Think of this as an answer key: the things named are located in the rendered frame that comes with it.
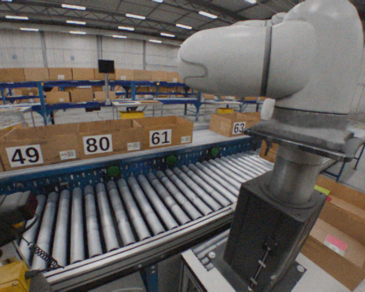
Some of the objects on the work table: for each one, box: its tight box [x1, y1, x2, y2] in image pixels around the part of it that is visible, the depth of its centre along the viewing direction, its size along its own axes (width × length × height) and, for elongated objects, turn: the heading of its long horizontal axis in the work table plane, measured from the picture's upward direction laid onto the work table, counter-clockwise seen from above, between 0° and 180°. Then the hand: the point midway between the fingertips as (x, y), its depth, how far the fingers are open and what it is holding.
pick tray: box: [300, 203, 365, 292], centre depth 63 cm, size 28×38×10 cm
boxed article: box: [324, 234, 347, 256], centre depth 56 cm, size 8×16×2 cm, turn 118°
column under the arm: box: [205, 170, 327, 292], centre depth 48 cm, size 26×26×33 cm
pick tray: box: [315, 175, 365, 228], centre depth 80 cm, size 28×38×10 cm
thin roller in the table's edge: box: [192, 229, 230, 256], centre depth 66 cm, size 2×28×2 cm, turn 115°
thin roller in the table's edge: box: [196, 237, 228, 260], centre depth 64 cm, size 2×28×2 cm, turn 115°
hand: (260, 151), depth 131 cm, fingers open, 10 cm apart
